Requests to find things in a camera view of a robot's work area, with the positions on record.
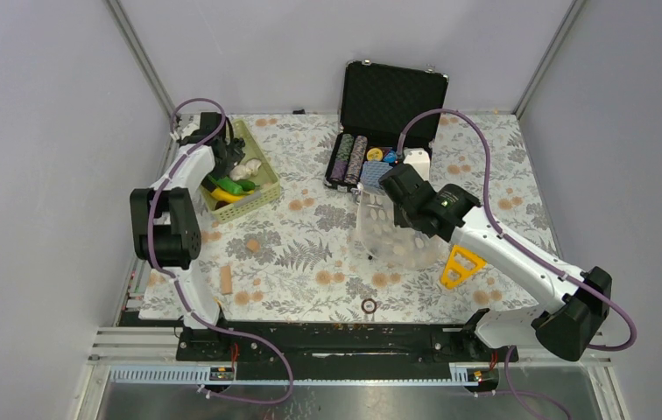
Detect long green pepper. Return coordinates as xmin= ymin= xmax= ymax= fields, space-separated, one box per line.
xmin=208 ymin=176 xmax=244 ymax=196

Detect clear zip top bag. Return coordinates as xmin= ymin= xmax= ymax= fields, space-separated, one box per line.
xmin=356 ymin=184 xmax=447 ymax=270

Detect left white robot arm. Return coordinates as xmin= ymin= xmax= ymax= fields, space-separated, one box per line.
xmin=129 ymin=112 xmax=232 ymax=360

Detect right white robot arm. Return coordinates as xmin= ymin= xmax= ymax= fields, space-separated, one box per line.
xmin=380 ymin=164 xmax=612 ymax=361

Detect white mushroom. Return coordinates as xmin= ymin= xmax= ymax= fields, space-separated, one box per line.
xmin=229 ymin=158 xmax=263 ymax=182

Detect small dark green pepper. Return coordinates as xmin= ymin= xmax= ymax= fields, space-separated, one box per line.
xmin=235 ymin=179 xmax=257 ymax=194

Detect light green plastic basket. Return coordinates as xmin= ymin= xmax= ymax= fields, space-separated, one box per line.
xmin=200 ymin=119 xmax=281 ymax=224

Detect yellow banana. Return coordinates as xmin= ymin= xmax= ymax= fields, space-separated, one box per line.
xmin=208 ymin=187 xmax=244 ymax=204

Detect yellow plastic triangle tool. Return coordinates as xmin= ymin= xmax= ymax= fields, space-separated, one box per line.
xmin=440 ymin=245 xmax=487 ymax=290

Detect black poker chip case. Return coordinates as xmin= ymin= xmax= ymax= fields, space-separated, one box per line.
xmin=322 ymin=60 xmax=449 ymax=193

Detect wooden cylinder block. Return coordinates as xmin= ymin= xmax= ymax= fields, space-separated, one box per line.
xmin=220 ymin=265 xmax=233 ymax=295

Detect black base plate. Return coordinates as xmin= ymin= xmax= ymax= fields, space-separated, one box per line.
xmin=168 ymin=319 xmax=518 ymax=381

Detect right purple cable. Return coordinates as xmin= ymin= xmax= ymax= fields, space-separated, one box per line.
xmin=396 ymin=108 xmax=638 ymax=420

